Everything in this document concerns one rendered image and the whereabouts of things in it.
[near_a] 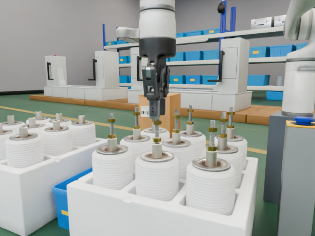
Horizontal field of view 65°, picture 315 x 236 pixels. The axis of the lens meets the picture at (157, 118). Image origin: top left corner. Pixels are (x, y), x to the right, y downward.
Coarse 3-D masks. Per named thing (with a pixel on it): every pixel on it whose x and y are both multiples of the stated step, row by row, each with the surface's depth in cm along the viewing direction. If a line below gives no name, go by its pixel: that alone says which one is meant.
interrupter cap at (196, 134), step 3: (180, 132) 76; (183, 132) 76; (186, 132) 76; (195, 132) 76; (198, 132) 76; (180, 135) 72; (183, 135) 72; (186, 135) 71; (189, 135) 72; (192, 135) 72; (195, 135) 71; (198, 135) 72; (201, 135) 73
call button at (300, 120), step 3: (294, 117) 58; (297, 117) 58; (300, 117) 57; (303, 117) 57; (306, 117) 57; (309, 117) 57; (294, 120) 58; (297, 120) 57; (300, 120) 56; (303, 120) 56; (306, 120) 56; (309, 120) 56; (312, 120) 56; (297, 123) 57; (300, 123) 57; (303, 123) 56; (306, 123) 56; (309, 123) 56
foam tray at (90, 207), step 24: (72, 192) 56; (96, 192) 53; (120, 192) 52; (240, 192) 52; (72, 216) 57; (96, 216) 53; (120, 216) 51; (144, 216) 48; (168, 216) 46; (192, 216) 44; (216, 216) 43; (240, 216) 43
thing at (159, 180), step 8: (136, 160) 53; (176, 160) 52; (136, 168) 52; (144, 168) 50; (152, 168) 49; (160, 168) 49; (168, 168) 50; (176, 168) 52; (136, 176) 52; (144, 176) 50; (152, 176) 49; (160, 176) 49; (168, 176) 50; (176, 176) 52; (136, 184) 53; (144, 184) 51; (152, 184) 50; (160, 184) 50; (168, 184) 50; (176, 184) 52; (136, 192) 53; (144, 192) 51; (152, 192) 50; (160, 192) 50; (168, 192) 51; (176, 192) 52; (168, 200) 51
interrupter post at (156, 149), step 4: (152, 144) 53; (156, 144) 52; (160, 144) 52; (152, 148) 53; (156, 148) 52; (160, 148) 53; (152, 152) 53; (156, 152) 52; (160, 152) 53; (152, 156) 53; (156, 156) 53; (160, 156) 53
